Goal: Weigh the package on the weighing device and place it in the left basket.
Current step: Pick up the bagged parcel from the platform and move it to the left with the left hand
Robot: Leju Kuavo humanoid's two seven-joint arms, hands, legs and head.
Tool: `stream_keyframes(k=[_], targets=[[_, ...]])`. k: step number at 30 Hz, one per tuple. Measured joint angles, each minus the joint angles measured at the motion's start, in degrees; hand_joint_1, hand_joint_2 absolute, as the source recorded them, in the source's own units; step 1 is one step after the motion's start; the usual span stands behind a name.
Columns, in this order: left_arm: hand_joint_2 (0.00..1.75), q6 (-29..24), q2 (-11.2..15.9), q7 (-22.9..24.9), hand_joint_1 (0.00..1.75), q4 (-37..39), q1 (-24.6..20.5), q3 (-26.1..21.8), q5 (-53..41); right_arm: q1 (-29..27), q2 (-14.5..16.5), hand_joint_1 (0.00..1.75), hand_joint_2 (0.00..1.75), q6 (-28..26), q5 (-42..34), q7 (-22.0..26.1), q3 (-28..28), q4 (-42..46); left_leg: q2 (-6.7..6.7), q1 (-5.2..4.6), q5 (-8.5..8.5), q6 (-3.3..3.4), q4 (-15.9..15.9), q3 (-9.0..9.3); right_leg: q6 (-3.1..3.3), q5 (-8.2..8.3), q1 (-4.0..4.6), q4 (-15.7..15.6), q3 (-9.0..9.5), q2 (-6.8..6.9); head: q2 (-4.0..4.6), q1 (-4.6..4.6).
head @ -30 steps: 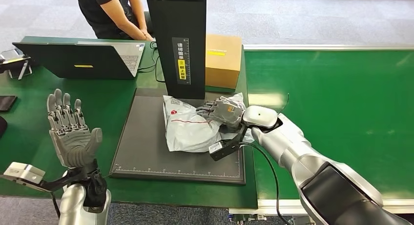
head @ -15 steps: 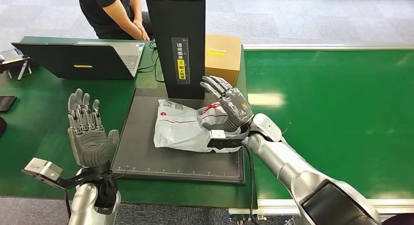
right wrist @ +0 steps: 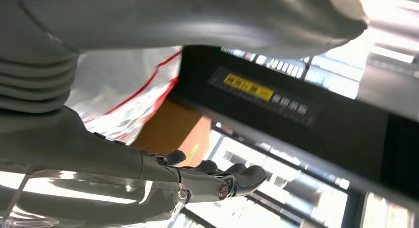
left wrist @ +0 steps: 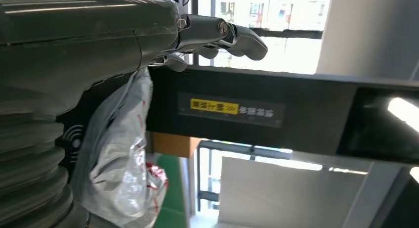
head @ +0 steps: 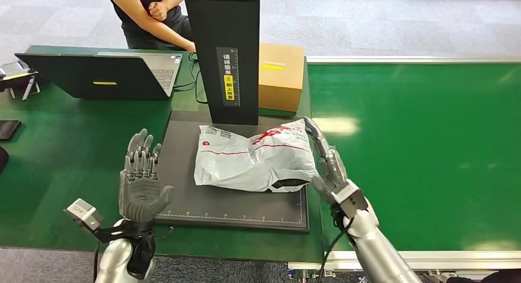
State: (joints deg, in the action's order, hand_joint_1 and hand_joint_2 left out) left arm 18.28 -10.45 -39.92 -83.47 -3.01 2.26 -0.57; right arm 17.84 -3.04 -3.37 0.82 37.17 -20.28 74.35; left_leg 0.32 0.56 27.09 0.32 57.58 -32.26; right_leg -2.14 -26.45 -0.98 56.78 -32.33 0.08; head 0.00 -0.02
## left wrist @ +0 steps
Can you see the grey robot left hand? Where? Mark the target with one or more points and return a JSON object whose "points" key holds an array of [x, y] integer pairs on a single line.
{"points": [[82, 39]]}

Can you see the white plastic mailer package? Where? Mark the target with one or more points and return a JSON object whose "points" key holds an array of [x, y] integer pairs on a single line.
{"points": [[114, 148]]}

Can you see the black weighing scanner device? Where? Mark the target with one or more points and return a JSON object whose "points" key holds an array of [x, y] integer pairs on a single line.
{"points": [[311, 105]]}

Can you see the brown cardboard box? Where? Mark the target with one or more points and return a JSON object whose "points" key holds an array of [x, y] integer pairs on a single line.
{"points": [[173, 144]]}

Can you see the black yellow label sticker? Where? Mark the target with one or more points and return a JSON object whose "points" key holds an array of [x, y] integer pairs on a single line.
{"points": [[229, 108]]}

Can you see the green conveyor belt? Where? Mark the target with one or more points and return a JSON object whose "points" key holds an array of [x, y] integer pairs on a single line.
{"points": [[173, 193]]}

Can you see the black metal rail frame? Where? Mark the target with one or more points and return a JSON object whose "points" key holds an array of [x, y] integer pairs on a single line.
{"points": [[229, 148]]}

